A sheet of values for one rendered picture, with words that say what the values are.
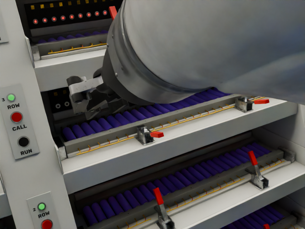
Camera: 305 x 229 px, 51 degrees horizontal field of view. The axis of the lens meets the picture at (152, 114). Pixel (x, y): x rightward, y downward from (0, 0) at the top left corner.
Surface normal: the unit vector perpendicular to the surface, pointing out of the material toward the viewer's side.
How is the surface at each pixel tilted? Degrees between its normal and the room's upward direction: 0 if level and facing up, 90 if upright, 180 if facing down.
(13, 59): 90
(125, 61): 105
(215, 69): 146
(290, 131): 90
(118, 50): 89
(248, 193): 20
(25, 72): 90
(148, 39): 110
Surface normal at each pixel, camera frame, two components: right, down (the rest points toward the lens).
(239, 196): -0.07, -0.91
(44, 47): 0.47, 0.33
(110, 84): -0.77, 0.50
